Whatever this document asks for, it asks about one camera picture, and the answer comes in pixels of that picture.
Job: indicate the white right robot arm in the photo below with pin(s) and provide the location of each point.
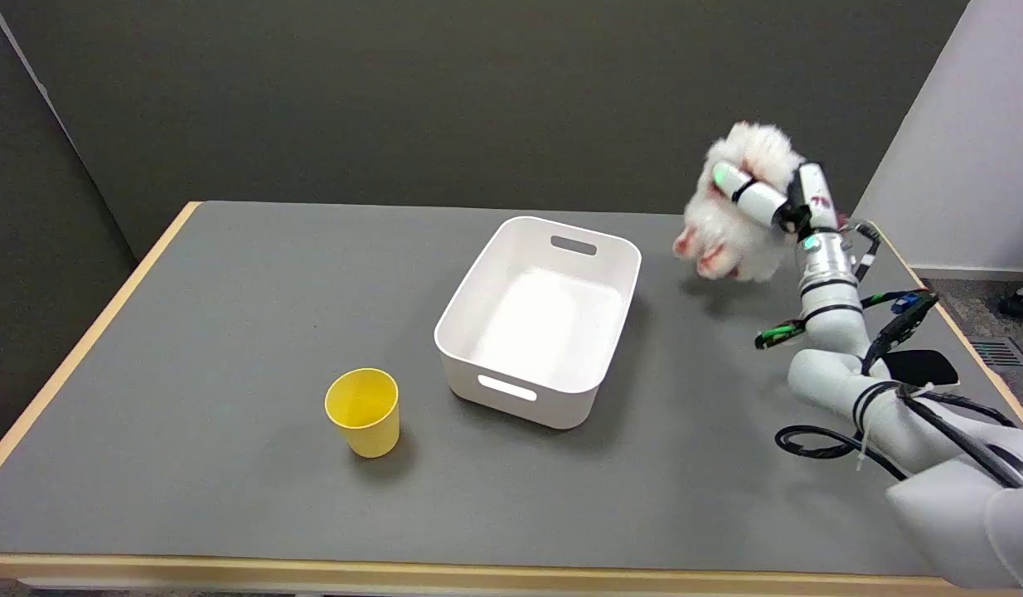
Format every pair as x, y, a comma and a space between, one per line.
884, 398

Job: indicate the yellow plastic cup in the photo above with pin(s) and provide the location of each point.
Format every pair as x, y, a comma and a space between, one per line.
364, 411

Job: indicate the black caster wheel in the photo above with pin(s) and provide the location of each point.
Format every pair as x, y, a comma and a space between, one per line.
1014, 303

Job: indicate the white plastic container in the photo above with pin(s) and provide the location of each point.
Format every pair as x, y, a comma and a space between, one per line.
538, 319

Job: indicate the white fluffy plush toy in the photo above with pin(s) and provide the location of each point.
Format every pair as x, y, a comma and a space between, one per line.
739, 224

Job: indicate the floor vent grille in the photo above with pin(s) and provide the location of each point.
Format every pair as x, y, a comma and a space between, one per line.
997, 353

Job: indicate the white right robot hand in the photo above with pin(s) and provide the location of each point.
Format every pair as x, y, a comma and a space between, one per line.
760, 199

